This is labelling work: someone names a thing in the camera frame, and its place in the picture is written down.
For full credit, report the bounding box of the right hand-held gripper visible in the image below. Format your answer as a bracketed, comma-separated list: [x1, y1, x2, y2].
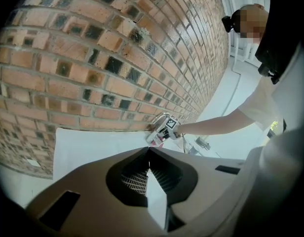
[146, 116, 181, 145]

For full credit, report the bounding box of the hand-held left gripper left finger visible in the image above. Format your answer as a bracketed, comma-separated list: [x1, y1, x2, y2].
[26, 147, 167, 237]

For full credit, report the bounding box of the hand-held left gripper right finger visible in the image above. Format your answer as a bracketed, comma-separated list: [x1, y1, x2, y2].
[149, 147, 248, 233]

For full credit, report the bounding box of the chrome faucet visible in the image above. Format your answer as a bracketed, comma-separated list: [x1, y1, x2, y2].
[152, 111, 171, 133]

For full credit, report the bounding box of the pink cloth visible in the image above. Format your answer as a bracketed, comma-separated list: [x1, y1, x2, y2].
[153, 135, 168, 148]

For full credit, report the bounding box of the person's right forearm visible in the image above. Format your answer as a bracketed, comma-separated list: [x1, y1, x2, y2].
[178, 107, 244, 136]

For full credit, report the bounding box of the white sink vanity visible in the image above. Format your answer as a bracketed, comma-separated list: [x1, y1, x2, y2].
[53, 127, 244, 180]

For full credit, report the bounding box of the person's light t-shirt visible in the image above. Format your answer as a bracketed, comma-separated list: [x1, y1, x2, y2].
[237, 45, 304, 145]

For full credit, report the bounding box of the person's head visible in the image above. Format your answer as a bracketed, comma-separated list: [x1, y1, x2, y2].
[234, 3, 270, 44]

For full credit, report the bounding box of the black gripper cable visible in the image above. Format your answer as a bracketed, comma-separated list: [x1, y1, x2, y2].
[181, 133, 190, 155]

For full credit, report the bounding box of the white wall socket plate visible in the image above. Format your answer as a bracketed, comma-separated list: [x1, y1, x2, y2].
[26, 158, 41, 168]

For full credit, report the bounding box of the black head camera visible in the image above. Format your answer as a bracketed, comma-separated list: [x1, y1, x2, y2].
[221, 15, 235, 33]

